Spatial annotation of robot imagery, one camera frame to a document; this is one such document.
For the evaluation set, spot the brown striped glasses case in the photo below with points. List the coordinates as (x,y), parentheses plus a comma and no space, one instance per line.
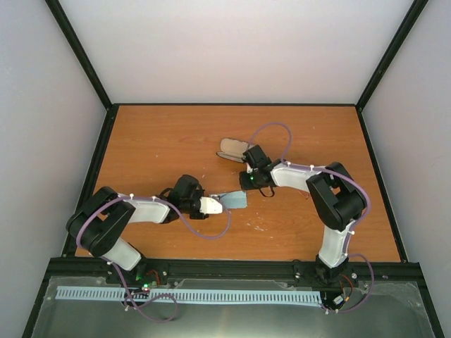
(233,149)

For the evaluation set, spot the light blue cleaning cloth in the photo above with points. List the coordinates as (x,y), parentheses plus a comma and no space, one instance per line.
(232,200)

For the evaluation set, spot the thin red frame glasses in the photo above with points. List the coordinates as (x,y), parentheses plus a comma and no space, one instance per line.
(304,194)

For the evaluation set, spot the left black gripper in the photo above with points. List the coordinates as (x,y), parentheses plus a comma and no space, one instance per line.
(199,217)

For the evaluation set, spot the light blue slotted cable duct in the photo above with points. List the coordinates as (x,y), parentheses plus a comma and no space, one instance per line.
(192,296)

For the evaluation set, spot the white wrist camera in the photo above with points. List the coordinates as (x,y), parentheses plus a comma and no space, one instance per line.
(210,206)
(249,167)

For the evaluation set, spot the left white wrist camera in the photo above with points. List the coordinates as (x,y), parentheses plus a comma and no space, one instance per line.
(210,206)

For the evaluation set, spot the right black frame post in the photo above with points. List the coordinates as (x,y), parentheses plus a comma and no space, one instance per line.
(405,27)

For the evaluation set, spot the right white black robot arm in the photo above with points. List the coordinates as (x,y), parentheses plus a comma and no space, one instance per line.
(339,201)

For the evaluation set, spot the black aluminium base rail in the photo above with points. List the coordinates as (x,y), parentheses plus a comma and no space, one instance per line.
(296,273)

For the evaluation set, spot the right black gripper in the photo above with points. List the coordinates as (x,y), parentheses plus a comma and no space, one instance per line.
(244,184)

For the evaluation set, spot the left black frame post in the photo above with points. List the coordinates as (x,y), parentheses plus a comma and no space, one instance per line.
(75,44)

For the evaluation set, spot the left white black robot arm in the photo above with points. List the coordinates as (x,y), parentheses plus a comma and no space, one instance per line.
(98,224)

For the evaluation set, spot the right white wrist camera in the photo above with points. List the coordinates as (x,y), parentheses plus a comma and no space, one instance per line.
(249,167)

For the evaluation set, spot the black frame post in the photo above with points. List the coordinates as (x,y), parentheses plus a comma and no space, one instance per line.
(405,27)
(75,44)

